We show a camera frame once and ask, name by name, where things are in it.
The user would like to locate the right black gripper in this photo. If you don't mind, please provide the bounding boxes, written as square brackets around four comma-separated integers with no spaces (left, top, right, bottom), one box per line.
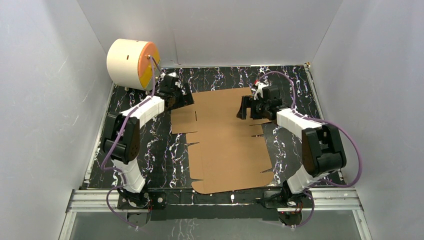
[236,96,269,120]

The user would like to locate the brown cardboard box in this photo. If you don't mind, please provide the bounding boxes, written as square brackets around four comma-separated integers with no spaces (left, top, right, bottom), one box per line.
[171,87,274,194]

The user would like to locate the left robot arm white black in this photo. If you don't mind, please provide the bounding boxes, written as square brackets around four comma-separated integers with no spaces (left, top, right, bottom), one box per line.
[100,72,194,208]

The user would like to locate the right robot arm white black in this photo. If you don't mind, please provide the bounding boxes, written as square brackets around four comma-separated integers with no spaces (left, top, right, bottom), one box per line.
[236,83,347,209]

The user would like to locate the white cylindrical drum orange face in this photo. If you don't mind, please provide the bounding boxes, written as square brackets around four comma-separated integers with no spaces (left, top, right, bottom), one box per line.
[106,38,161,91]

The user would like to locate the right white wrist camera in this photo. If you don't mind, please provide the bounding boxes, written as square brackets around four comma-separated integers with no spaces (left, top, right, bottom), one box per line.
[253,80,269,100]

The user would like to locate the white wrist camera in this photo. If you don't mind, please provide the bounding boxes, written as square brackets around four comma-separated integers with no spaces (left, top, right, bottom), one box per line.
[159,72,180,91]
[253,80,269,100]

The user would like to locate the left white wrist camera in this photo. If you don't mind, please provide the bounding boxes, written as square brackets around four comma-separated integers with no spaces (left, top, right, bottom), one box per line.
[159,72,180,91]

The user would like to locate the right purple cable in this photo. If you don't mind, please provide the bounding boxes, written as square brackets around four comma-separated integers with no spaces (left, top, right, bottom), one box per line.
[256,70,364,229]

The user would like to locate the purple cable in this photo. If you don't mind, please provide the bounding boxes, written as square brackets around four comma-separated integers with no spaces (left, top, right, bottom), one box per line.
[256,70,364,229]
[100,56,163,229]

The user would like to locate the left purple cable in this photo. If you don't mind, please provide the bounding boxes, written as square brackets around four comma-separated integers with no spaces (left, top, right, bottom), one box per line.
[100,56,163,229]

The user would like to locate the aluminium frame rail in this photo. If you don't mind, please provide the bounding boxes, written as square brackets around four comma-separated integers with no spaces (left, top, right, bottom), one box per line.
[59,187,372,240]

